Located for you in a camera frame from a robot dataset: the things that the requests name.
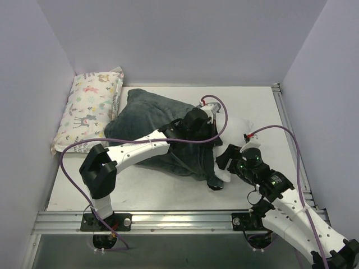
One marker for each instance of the aluminium rail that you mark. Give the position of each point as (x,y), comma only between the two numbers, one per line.
(304,183)
(155,222)

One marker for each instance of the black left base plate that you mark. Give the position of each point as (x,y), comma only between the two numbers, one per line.
(118,222)

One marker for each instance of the aluminium front rail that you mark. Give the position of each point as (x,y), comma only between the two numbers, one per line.
(155,222)

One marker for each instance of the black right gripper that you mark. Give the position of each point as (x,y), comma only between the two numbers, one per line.
(229,158)

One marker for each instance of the dark grey fleece pillowcase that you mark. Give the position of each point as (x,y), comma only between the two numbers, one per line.
(146,112)

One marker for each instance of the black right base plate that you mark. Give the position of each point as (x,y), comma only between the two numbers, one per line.
(244,221)

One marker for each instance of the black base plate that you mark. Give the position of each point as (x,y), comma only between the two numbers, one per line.
(244,221)
(118,222)

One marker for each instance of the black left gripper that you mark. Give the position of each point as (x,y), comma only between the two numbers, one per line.
(209,137)

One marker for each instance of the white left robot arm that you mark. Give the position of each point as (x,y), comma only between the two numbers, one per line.
(102,165)

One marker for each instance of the white pillow insert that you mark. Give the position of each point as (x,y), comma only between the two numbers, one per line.
(233,134)

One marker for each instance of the aluminium right side rail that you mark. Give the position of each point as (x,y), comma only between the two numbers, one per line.
(304,183)

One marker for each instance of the floral animal print pillow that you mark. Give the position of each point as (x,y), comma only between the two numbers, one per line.
(92,103)

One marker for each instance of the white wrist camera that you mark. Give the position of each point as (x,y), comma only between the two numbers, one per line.
(251,141)
(211,109)

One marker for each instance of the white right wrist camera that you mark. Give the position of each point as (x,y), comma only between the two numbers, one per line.
(251,141)

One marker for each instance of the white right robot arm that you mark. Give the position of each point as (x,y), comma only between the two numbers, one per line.
(282,210)

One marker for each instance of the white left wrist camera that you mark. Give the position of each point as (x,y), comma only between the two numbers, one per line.
(211,109)

